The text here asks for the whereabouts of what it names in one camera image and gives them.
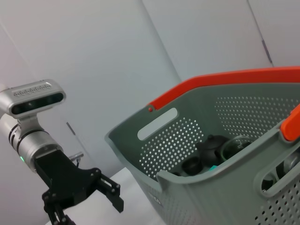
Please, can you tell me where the dark clay small teacup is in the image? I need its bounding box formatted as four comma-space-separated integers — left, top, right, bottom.
181, 157, 204, 176

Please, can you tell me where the grey perforated storage bin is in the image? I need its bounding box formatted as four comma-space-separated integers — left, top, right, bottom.
105, 82, 300, 225

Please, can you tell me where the orange bin handle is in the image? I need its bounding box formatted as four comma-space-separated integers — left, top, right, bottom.
149, 67, 300, 143

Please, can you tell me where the glass teacup with black holder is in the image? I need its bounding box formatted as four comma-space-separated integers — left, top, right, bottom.
261, 152, 300, 191
220, 135, 254, 163

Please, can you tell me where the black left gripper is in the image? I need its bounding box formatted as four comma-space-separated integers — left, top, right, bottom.
33, 149, 125, 225

